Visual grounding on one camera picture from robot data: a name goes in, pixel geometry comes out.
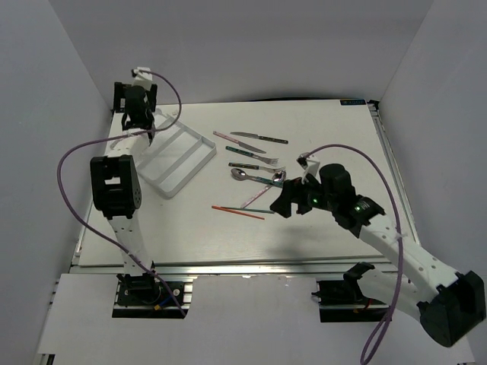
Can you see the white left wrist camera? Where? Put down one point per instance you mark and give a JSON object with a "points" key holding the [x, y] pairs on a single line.
{"points": [[142, 77]]}

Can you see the green handled spoon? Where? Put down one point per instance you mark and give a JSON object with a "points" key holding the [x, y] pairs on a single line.
{"points": [[240, 175]]}

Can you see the dark handled knife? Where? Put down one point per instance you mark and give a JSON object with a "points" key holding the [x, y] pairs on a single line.
{"points": [[260, 137]]}

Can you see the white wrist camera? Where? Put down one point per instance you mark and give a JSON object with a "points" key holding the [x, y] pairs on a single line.
{"points": [[142, 77], [310, 164]]}

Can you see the dark handled fork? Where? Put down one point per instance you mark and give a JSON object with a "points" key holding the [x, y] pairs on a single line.
{"points": [[256, 167]]}

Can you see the orange chopstick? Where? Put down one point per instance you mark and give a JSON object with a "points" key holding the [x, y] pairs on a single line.
{"points": [[241, 213]]}

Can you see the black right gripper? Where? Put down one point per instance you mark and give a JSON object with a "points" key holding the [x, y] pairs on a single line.
{"points": [[292, 192]]}

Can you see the white compartment tray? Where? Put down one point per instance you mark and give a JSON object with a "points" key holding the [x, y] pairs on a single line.
{"points": [[175, 156]]}

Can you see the green handled fork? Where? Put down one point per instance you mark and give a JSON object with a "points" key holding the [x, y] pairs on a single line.
{"points": [[267, 160]]}

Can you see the pink handled knife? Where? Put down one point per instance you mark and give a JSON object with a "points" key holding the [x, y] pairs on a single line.
{"points": [[239, 143]]}

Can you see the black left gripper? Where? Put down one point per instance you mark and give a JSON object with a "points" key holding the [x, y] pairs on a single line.
{"points": [[119, 94]]}

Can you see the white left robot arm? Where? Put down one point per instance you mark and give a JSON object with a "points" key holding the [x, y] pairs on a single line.
{"points": [[117, 194]]}

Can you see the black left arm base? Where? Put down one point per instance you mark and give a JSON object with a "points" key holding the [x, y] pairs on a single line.
{"points": [[144, 297]]}

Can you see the blue label sticker right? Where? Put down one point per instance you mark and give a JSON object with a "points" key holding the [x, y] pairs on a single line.
{"points": [[352, 102]]}

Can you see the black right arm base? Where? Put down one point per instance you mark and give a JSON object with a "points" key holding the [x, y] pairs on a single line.
{"points": [[342, 301]]}

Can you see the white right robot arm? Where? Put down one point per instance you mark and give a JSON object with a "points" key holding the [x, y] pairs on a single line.
{"points": [[447, 303]]}

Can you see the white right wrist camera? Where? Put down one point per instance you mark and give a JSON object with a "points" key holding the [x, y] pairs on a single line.
{"points": [[310, 164]]}

